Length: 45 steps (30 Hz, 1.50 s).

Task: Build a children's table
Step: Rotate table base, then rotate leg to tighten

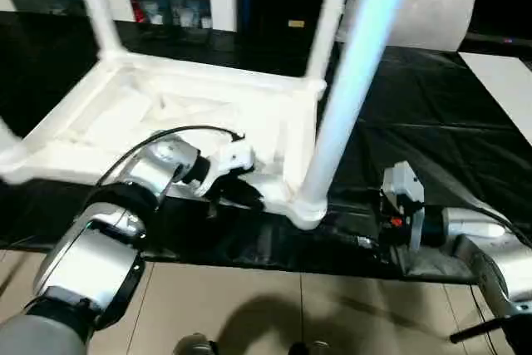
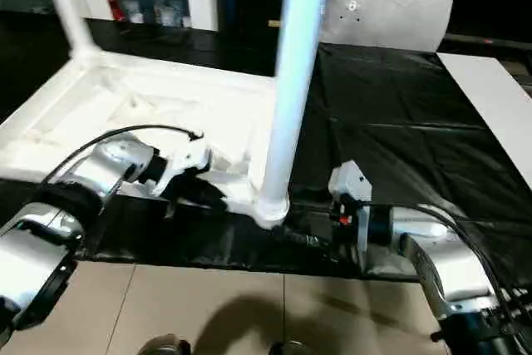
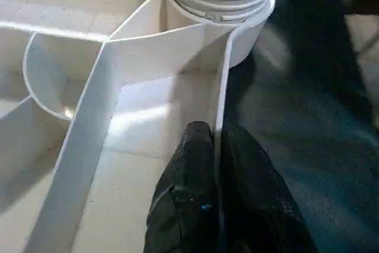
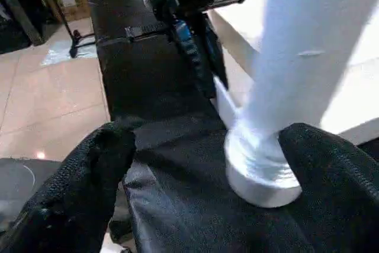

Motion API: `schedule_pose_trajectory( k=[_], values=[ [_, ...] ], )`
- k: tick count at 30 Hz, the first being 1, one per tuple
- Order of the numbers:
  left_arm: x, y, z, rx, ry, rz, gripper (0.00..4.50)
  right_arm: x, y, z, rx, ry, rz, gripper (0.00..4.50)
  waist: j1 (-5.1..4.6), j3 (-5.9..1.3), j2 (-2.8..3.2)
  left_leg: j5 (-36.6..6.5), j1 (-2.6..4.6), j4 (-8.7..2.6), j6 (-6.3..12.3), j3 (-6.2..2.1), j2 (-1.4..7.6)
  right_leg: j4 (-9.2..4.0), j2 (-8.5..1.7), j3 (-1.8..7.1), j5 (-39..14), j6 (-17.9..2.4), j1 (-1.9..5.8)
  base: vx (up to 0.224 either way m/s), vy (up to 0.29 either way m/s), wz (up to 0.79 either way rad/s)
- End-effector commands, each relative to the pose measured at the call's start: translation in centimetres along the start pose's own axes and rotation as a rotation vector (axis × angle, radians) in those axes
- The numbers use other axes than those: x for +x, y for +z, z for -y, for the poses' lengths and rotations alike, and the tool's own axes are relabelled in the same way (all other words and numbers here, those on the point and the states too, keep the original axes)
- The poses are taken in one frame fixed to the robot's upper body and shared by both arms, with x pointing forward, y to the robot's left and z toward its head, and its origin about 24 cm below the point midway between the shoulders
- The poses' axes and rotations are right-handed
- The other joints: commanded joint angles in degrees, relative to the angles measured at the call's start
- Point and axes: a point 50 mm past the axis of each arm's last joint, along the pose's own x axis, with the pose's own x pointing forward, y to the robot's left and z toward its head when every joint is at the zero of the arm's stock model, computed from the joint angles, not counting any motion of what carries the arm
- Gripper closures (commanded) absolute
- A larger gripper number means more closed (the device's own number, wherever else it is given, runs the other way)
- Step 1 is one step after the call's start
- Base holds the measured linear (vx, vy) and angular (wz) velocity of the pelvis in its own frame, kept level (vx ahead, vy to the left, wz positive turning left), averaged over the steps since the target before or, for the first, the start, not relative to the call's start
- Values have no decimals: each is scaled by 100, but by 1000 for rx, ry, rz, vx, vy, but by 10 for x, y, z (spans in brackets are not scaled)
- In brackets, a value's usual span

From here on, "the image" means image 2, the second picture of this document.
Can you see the white plastic table top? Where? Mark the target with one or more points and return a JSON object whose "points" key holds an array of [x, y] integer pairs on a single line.
{"points": [[166, 114]]}

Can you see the white plastic table leg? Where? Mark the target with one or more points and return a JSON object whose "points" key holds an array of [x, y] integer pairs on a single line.
{"points": [[291, 64], [71, 6]]}

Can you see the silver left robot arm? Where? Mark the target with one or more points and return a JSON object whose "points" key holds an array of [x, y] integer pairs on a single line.
{"points": [[83, 180]]}

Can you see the black work mat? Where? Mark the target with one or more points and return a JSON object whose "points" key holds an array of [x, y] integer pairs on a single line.
{"points": [[399, 122]]}

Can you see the white board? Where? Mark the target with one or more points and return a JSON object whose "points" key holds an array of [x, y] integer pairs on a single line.
{"points": [[495, 106]]}

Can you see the grey white pillow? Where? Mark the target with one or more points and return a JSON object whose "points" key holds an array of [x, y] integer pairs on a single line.
{"points": [[391, 10]]}

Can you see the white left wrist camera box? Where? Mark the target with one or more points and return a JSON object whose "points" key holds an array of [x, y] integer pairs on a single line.
{"points": [[187, 164]]}

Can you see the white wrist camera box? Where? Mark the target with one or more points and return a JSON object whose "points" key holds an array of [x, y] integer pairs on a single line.
{"points": [[187, 164], [349, 182]]}

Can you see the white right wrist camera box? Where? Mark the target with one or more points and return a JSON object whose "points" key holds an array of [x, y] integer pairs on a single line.
{"points": [[349, 182]]}

